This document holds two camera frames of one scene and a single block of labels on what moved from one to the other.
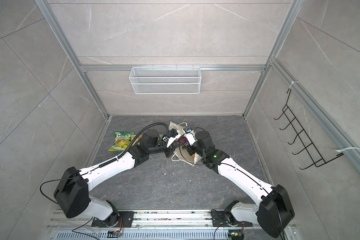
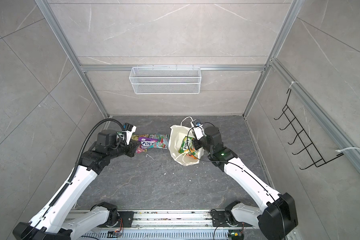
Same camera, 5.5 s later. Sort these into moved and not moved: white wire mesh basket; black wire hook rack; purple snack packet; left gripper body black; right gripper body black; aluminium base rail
Moved: purple snack packet; left gripper body black; right gripper body black
Not moved: black wire hook rack; aluminium base rail; white wire mesh basket
